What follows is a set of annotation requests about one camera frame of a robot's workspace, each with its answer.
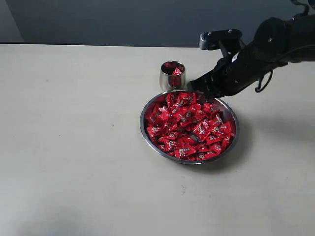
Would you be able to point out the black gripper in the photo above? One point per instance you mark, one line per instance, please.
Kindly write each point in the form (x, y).
(233, 77)

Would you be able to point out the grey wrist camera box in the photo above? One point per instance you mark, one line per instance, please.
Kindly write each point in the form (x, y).
(228, 41)

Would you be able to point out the red wrapped candy front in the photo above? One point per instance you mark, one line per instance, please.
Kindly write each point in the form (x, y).
(184, 152)

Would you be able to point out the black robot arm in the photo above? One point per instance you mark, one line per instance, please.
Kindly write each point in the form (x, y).
(276, 43)

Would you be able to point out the stainless steel cup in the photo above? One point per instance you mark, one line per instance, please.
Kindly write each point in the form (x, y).
(167, 81)

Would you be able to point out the steel bowl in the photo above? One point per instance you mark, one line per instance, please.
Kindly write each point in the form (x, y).
(192, 124)

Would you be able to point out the red candy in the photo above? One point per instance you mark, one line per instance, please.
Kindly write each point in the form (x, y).
(154, 131)
(184, 152)
(187, 97)
(176, 72)
(223, 130)

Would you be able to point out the red wrapped candy top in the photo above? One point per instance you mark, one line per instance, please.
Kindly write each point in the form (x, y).
(187, 97)

